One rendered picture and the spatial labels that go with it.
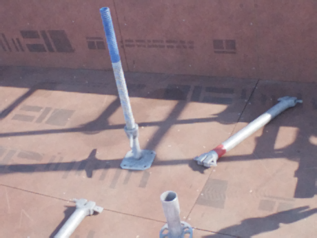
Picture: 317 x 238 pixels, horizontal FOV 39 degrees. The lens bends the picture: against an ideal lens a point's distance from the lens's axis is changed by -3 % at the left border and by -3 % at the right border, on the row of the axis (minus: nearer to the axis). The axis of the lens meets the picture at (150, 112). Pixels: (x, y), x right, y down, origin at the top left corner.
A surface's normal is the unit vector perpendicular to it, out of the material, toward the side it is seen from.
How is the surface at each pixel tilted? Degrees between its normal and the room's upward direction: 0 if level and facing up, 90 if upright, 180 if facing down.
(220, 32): 90
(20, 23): 90
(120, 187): 0
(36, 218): 0
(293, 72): 90
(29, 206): 0
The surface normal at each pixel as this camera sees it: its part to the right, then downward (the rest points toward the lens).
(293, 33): -0.42, 0.52
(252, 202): -0.17, -0.85
